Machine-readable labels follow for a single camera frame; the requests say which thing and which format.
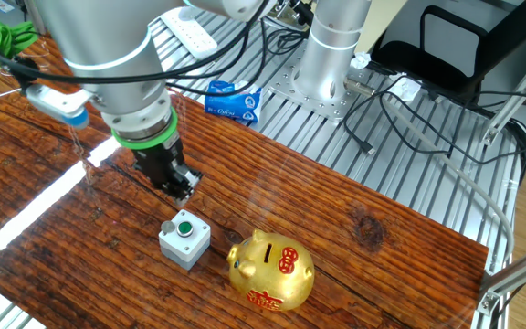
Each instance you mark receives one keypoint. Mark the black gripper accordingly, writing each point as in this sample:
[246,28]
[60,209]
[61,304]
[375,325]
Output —
[158,162]

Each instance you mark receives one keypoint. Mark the silver coin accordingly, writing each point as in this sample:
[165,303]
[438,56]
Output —
[168,227]

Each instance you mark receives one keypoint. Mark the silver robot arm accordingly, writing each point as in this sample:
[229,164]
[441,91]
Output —
[108,55]

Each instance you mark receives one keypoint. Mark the gold piggy bank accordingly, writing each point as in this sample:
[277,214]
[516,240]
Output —
[267,279]

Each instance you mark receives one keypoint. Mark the white push button box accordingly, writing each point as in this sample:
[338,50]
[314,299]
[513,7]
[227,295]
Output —
[190,249]

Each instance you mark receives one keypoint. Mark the blue tissue pack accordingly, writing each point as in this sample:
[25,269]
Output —
[231,102]

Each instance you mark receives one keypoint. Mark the white power strip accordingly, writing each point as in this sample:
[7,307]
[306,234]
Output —
[190,34]

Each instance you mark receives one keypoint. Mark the wood grain table mat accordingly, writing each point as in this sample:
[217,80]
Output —
[336,205]

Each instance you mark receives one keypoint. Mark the crumpled white paper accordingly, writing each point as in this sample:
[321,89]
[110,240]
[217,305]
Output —
[360,60]
[405,88]

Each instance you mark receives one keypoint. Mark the black office chair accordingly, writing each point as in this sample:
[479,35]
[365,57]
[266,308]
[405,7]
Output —
[427,59]

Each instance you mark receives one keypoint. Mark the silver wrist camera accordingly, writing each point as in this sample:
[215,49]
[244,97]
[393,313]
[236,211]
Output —
[57,105]

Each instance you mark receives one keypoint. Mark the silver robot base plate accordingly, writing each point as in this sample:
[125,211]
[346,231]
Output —
[290,91]

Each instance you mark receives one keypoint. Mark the aluminium frame post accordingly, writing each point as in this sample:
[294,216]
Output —
[518,269]
[514,100]

